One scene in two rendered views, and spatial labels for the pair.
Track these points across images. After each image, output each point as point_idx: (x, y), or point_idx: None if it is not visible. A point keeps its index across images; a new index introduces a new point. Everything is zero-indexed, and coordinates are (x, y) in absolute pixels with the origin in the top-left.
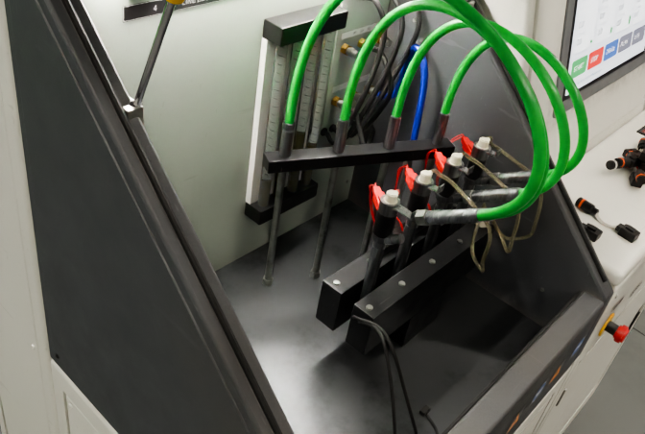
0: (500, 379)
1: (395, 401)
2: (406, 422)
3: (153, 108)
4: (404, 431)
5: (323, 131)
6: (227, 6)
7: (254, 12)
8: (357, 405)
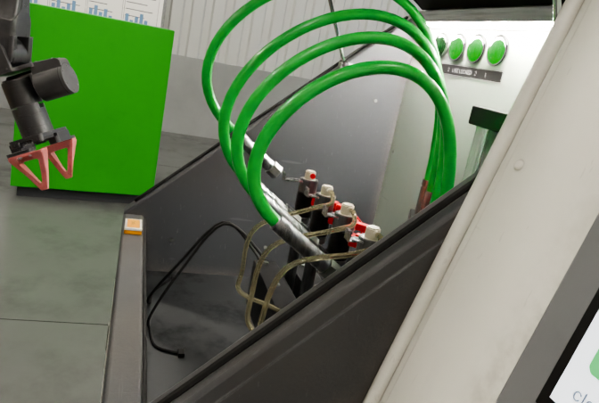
0: (141, 293)
1: (205, 349)
2: (183, 342)
3: (422, 138)
4: (178, 337)
5: None
6: (473, 85)
7: (488, 100)
8: (222, 333)
